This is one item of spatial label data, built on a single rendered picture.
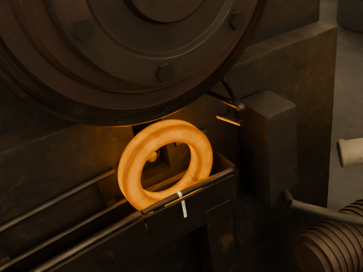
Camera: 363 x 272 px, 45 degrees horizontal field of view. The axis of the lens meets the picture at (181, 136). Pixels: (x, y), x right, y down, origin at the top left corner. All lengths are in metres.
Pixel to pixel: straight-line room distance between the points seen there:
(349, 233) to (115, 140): 0.52
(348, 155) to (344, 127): 1.36
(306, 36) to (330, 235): 0.42
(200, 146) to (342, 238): 0.36
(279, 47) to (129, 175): 0.41
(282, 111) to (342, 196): 1.07
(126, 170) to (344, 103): 1.88
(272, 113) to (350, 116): 1.56
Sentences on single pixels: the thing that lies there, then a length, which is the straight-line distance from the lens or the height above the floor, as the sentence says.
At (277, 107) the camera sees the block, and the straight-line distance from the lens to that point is 0.85.
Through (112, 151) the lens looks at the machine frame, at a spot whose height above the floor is 0.79.
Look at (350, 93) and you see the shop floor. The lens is 2.60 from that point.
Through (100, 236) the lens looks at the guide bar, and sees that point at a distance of 0.77.
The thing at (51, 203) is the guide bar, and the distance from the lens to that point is 0.80.
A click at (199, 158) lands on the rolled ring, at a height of 0.75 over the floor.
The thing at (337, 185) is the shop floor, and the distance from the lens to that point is 1.92.
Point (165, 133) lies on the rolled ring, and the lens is 0.74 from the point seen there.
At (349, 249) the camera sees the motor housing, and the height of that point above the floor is 0.52.
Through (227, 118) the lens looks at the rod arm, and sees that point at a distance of 0.68.
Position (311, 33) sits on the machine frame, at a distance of 0.99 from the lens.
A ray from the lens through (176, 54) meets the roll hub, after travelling 0.57.
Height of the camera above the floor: 1.22
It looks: 32 degrees down
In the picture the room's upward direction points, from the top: 9 degrees counter-clockwise
